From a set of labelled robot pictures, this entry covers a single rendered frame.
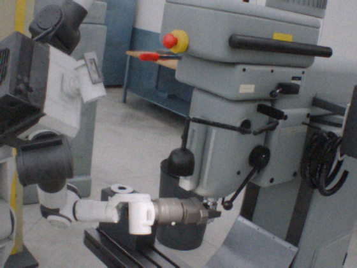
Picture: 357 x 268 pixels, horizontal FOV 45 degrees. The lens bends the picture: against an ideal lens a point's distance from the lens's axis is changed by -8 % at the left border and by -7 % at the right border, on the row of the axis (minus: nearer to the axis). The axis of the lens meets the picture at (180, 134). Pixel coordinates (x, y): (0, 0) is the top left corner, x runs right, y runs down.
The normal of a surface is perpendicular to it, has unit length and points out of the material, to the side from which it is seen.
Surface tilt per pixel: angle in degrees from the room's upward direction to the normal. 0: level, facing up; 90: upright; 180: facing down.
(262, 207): 90
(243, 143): 90
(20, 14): 90
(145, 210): 66
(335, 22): 90
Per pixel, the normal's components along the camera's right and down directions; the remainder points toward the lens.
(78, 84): -0.47, 0.18
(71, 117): 0.82, -0.28
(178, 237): -0.08, 0.34
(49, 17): -0.18, -0.26
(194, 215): 0.37, 0.33
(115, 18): 0.64, 0.31
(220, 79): -0.75, 0.08
